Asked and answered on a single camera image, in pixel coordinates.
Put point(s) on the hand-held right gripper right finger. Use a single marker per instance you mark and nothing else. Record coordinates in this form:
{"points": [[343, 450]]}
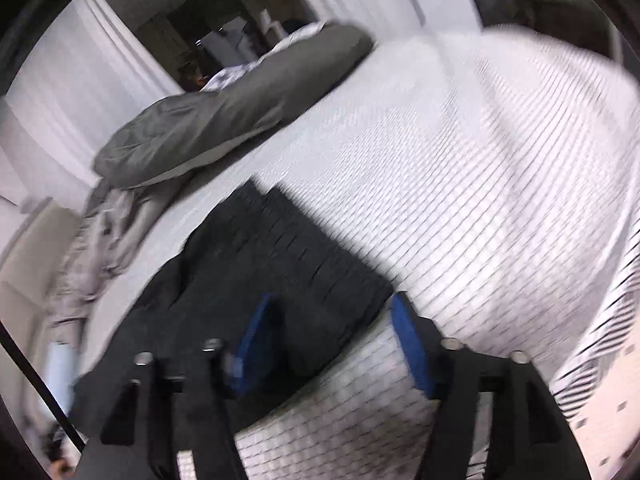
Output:
{"points": [[410, 340]]}

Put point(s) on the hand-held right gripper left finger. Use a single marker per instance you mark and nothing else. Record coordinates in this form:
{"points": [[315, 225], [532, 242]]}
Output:
{"points": [[255, 332]]}

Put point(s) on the black pants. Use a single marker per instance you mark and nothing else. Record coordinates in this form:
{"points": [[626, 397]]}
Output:
{"points": [[280, 260]]}

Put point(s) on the grey crumpled blanket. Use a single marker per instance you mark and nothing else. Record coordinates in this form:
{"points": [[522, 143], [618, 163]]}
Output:
{"points": [[100, 240]]}

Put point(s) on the grey crumpled garment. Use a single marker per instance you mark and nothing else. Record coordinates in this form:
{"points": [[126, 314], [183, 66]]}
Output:
{"points": [[240, 105]]}

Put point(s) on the beige headboard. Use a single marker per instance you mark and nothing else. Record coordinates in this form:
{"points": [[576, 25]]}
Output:
{"points": [[30, 260]]}

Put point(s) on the white patterned quilt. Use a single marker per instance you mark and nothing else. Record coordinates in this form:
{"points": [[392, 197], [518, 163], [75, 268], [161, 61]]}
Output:
{"points": [[240, 72]]}

